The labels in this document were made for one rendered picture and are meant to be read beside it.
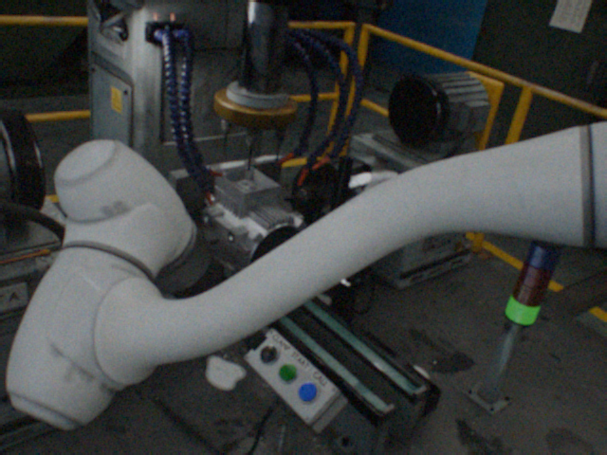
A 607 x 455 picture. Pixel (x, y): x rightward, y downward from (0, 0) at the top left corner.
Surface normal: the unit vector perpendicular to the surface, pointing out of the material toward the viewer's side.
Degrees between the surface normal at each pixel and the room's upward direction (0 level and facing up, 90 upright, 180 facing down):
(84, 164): 35
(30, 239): 0
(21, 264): 0
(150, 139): 90
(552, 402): 0
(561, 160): 55
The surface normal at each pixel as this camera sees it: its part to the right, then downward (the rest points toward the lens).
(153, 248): 0.92, 0.04
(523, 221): -0.43, 0.66
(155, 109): 0.63, 0.45
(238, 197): -0.76, 0.21
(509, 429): 0.15, -0.87
